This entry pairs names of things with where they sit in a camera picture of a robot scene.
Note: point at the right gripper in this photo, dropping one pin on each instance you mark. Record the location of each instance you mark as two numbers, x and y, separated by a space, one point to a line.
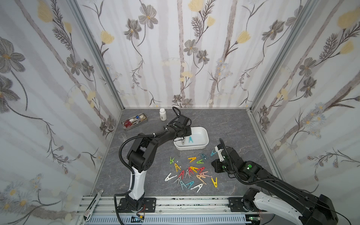
218 165

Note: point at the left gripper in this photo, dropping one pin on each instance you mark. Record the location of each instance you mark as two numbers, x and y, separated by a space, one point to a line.
190 131

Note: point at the yellow clothespin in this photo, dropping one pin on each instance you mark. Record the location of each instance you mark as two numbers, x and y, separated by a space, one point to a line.
215 182
177 168
194 169
192 159

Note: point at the white clothespin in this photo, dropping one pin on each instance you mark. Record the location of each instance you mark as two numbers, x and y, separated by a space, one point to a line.
197 187
169 177

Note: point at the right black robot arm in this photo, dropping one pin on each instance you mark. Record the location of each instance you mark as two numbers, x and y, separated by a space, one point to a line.
271 194

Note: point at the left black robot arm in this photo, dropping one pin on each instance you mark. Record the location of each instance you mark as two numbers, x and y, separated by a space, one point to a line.
137 154

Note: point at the white storage box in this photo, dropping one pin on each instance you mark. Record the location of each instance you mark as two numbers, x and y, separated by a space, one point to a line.
200 138

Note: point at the white pill bottle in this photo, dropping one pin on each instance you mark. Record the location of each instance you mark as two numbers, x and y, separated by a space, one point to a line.
163 114

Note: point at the dark teal clothespin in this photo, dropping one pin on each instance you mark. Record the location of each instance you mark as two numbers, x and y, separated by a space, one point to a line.
204 157

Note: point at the pink clothespin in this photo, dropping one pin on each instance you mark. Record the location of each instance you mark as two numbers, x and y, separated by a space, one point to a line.
204 174

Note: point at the tan clothespin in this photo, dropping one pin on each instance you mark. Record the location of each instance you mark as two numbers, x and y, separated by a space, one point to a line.
200 177

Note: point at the white clothespin bottom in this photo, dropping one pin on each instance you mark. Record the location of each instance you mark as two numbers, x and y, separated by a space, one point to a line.
197 187

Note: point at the teal clothespin bottom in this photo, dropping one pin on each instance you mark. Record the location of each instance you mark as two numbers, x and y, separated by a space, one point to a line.
190 184

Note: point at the red clothespin pile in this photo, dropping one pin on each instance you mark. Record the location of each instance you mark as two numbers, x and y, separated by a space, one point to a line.
182 174

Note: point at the metal tray with tools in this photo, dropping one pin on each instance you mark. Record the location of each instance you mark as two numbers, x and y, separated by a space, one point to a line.
134 121

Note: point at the aluminium front rail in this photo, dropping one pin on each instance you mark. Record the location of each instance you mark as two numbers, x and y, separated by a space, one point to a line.
183 210

